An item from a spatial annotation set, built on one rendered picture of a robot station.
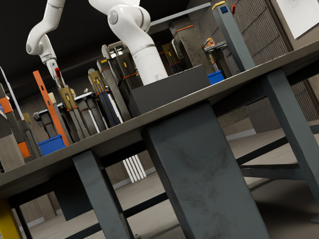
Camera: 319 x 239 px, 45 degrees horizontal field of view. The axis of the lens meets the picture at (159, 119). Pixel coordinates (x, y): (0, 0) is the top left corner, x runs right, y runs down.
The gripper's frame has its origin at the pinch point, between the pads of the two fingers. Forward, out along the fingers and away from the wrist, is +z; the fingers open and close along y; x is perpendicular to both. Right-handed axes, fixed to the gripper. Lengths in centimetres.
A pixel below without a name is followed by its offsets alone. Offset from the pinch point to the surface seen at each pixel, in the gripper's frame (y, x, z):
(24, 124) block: -4.7, 26.3, 14.7
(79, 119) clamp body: -18.8, -1.1, 25.3
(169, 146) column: -68, -28, 58
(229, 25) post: -37, -94, 10
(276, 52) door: 290, -337, -6
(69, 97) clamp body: -20.0, -0.8, 13.0
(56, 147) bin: -48, 15, 38
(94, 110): -1.9, -12.1, 21.3
